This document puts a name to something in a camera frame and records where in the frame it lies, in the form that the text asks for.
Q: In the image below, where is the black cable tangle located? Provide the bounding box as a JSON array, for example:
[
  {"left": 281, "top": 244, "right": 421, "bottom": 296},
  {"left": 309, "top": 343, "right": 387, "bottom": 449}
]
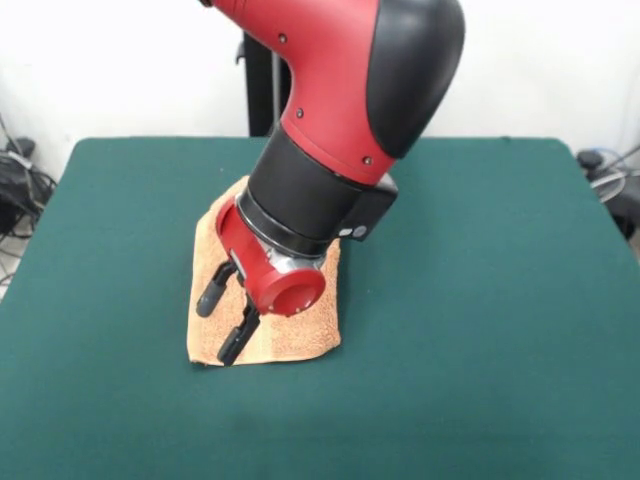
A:
[{"left": 0, "top": 137, "right": 59, "bottom": 241}]

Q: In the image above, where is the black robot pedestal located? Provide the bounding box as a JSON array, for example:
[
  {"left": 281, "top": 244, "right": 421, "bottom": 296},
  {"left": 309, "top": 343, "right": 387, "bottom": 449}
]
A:
[{"left": 234, "top": 27, "right": 294, "bottom": 139}]

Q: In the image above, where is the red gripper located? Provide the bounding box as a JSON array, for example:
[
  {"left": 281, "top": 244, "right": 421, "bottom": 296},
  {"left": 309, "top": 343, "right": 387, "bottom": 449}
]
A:
[{"left": 195, "top": 197, "right": 326, "bottom": 368}]

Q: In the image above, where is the orange terry towel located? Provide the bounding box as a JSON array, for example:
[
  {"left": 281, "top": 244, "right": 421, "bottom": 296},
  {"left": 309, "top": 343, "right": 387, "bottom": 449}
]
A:
[{"left": 187, "top": 174, "right": 344, "bottom": 367}]

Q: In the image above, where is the dark green table cloth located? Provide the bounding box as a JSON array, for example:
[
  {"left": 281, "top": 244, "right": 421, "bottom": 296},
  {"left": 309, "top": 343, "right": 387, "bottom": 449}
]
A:
[{"left": 0, "top": 137, "right": 640, "bottom": 480}]

